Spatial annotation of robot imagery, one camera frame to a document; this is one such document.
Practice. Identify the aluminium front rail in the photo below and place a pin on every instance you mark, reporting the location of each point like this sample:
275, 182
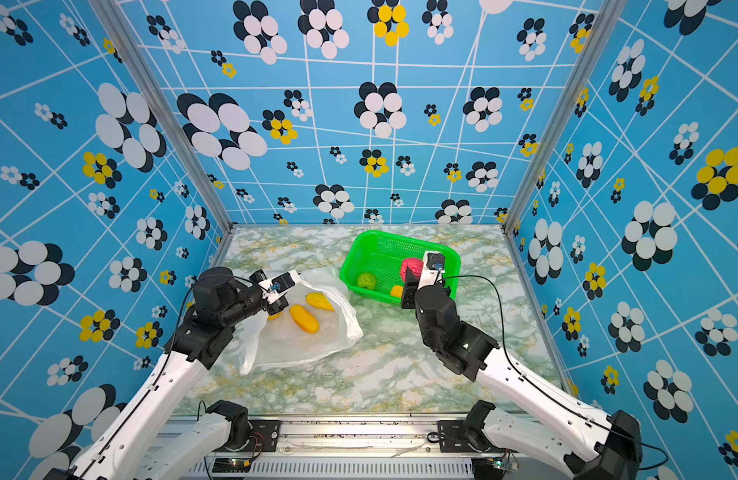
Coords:
360, 447

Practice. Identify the right aluminium corner post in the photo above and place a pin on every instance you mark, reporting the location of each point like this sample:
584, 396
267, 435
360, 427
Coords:
605, 23

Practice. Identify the left aluminium corner post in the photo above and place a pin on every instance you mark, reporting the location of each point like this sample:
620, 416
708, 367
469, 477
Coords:
113, 22

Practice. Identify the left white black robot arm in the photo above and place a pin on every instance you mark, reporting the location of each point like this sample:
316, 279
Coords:
120, 451

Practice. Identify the green plastic basket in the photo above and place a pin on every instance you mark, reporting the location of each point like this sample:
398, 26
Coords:
382, 253

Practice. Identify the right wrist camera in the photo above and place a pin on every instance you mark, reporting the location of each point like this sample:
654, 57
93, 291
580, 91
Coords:
432, 267

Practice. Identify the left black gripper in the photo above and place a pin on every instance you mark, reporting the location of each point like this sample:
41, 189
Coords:
276, 308

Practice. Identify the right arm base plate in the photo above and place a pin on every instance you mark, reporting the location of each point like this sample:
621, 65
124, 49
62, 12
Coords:
452, 439

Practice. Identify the pink red round fruit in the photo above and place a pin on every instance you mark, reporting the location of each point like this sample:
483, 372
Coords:
410, 267

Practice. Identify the yellow mango fruit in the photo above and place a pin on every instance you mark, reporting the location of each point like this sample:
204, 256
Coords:
319, 301

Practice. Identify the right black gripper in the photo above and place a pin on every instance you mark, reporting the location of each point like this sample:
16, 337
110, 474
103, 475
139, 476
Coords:
412, 295

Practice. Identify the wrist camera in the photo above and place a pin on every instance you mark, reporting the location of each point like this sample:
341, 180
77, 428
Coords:
432, 267
277, 287

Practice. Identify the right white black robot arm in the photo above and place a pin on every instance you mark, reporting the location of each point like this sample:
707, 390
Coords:
576, 439

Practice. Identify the aluminium corner post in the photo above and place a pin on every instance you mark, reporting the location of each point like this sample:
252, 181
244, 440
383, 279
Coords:
605, 23
113, 22

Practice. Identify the white plastic bag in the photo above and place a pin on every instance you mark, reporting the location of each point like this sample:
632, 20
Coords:
319, 321

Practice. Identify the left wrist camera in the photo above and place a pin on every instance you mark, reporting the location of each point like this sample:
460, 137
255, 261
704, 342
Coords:
277, 287

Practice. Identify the green round fruit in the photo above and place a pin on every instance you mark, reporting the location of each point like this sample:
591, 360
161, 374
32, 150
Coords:
367, 280

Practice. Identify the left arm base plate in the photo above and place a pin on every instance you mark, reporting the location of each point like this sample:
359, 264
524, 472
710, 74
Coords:
263, 436

